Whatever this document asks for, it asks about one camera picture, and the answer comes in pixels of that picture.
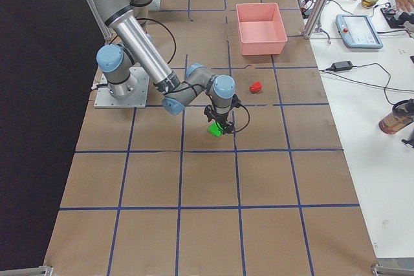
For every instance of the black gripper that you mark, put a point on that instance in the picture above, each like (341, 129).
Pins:
(220, 118)

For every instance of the green toy block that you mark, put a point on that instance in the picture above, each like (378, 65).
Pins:
(215, 129)

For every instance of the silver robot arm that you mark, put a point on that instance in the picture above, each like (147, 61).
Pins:
(115, 61)

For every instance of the pink plastic box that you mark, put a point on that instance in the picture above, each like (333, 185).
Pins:
(260, 28)

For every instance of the red toy block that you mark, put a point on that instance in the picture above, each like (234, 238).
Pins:
(255, 87)

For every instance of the black power adapter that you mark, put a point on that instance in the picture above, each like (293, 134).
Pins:
(341, 66)

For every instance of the blue teach pendant tablet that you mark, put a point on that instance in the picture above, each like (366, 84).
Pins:
(357, 31)

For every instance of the brown water bottle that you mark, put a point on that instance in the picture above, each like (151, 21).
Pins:
(400, 117)

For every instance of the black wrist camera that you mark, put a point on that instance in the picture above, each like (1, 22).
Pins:
(236, 102)

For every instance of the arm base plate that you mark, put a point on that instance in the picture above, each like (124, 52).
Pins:
(155, 5)
(132, 93)

